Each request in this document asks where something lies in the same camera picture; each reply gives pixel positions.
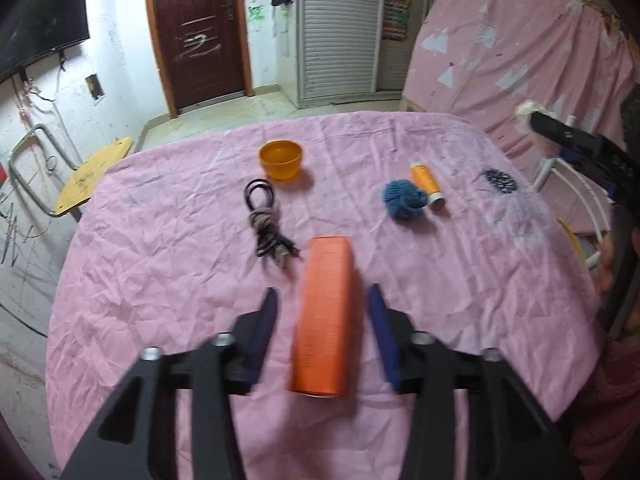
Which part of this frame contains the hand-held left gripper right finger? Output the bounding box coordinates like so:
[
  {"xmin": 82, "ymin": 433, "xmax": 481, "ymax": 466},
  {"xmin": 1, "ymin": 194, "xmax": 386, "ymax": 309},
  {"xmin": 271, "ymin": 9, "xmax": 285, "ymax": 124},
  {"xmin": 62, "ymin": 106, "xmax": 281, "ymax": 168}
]
[{"xmin": 366, "ymin": 284, "xmax": 583, "ymax": 480}]

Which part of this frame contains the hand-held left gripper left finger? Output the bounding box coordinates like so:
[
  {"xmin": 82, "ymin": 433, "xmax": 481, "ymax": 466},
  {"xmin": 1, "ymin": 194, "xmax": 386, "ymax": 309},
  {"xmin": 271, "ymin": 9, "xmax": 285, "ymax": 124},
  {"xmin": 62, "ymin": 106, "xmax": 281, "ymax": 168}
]
[{"xmin": 60, "ymin": 287, "xmax": 279, "ymax": 480}]

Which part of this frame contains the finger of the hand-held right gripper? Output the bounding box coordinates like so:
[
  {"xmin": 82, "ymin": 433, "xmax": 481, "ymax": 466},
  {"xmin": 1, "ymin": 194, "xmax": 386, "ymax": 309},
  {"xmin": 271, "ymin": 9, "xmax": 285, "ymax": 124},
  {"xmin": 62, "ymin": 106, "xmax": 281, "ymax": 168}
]
[{"xmin": 530, "ymin": 111, "xmax": 627, "ymax": 197}]

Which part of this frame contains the orange cardboard box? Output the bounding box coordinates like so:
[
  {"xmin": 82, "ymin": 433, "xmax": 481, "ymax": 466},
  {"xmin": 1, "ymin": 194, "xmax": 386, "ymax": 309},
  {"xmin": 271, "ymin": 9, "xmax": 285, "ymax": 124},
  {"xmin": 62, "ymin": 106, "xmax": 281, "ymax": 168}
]
[{"xmin": 290, "ymin": 235, "xmax": 357, "ymax": 397}]

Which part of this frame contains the white tissue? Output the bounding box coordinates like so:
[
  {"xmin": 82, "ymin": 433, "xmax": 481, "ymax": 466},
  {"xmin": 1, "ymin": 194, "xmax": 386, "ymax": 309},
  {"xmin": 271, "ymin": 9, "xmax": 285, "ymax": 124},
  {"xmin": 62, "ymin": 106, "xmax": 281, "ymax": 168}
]
[{"xmin": 515, "ymin": 100, "xmax": 547, "ymax": 126}]

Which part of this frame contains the person's right hand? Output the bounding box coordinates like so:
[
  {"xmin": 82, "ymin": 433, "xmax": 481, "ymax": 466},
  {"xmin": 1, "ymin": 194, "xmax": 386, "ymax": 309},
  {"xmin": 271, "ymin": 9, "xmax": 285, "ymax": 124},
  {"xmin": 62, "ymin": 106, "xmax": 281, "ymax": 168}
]
[{"xmin": 594, "ymin": 234, "xmax": 617, "ymax": 296}]

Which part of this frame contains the white metal chair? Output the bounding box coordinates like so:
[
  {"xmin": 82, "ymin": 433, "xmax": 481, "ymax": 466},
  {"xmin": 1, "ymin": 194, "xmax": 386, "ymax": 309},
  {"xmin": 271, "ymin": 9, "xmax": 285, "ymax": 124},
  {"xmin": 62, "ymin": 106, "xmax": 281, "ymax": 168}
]
[{"xmin": 530, "ymin": 115, "xmax": 616, "ymax": 268}]

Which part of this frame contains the black spiky disc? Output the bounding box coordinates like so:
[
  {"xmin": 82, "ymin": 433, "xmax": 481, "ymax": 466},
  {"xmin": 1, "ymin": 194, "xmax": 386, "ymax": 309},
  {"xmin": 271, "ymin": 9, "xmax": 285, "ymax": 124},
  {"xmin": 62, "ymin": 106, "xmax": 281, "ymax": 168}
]
[{"xmin": 482, "ymin": 168, "xmax": 518, "ymax": 195}]

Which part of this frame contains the pink tree-print curtain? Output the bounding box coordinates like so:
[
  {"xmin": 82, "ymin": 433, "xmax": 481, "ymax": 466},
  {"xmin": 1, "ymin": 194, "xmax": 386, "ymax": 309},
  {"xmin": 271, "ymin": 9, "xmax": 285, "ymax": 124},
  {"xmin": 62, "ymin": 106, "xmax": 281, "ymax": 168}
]
[{"xmin": 402, "ymin": 0, "xmax": 640, "ymax": 226}]

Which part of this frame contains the blue knitted ball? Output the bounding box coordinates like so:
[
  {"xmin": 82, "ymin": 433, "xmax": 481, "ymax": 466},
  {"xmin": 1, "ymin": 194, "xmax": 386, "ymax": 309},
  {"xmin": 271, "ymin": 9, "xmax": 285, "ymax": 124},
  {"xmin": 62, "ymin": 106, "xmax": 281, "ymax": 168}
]
[{"xmin": 382, "ymin": 179, "xmax": 430, "ymax": 221}]

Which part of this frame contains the orange tube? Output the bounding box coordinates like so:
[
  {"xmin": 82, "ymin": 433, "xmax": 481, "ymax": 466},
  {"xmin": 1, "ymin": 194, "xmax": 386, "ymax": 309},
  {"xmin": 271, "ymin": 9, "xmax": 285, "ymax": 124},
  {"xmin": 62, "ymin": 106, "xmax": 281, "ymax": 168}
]
[{"xmin": 410, "ymin": 161, "xmax": 447, "ymax": 209}]

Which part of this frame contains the orange plastic bowl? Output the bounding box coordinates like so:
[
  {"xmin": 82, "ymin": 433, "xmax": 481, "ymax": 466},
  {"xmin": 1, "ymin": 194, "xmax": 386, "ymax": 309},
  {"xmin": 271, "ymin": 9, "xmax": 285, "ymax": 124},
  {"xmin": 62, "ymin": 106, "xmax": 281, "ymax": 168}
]
[{"xmin": 258, "ymin": 140, "xmax": 305, "ymax": 182}]

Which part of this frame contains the person's fuzzy pink clothing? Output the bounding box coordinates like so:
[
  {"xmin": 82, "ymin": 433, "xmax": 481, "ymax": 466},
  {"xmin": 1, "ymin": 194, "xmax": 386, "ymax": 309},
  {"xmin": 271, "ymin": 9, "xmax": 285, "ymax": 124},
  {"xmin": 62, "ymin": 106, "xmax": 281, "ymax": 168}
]
[{"xmin": 570, "ymin": 332, "xmax": 640, "ymax": 480}]

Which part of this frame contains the white louvered wardrobe door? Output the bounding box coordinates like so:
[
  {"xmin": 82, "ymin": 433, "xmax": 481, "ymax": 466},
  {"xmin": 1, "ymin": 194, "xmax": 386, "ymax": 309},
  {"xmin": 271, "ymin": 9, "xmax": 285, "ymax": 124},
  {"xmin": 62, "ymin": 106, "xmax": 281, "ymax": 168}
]
[{"xmin": 295, "ymin": 0, "xmax": 388, "ymax": 107}]

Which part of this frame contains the dark red door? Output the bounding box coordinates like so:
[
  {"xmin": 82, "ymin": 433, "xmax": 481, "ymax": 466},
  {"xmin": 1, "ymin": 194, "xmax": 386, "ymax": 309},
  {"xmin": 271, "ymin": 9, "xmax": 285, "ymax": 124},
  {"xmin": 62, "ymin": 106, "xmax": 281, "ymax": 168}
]
[{"xmin": 142, "ymin": 0, "xmax": 253, "ymax": 117}]

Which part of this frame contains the coiled dark cable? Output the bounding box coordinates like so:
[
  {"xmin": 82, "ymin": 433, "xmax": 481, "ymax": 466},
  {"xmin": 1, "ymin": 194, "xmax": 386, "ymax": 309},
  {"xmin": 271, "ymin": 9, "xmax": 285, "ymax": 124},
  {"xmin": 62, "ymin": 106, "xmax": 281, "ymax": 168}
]
[{"xmin": 244, "ymin": 178, "xmax": 301, "ymax": 266}]

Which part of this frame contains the colourful wall chart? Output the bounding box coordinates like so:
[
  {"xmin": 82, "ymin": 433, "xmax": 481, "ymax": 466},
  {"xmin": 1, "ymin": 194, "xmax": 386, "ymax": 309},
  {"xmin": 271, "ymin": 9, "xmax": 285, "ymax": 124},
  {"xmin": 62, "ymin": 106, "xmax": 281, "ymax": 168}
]
[{"xmin": 382, "ymin": 0, "xmax": 415, "ymax": 42}]

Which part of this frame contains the yellow stool grey frame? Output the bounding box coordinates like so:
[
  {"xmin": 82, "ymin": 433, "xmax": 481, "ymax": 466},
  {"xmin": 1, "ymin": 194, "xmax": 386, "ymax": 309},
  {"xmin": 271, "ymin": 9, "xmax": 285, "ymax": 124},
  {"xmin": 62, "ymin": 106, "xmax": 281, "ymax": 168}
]
[{"xmin": 9, "ymin": 124, "xmax": 135, "ymax": 221}]

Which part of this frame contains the black wall television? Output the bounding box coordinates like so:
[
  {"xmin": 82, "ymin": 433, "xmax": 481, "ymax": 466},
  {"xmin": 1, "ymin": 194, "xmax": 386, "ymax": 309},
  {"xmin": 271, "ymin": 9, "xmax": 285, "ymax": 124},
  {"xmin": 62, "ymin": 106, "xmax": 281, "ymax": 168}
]
[{"xmin": 0, "ymin": 0, "xmax": 91, "ymax": 83}]

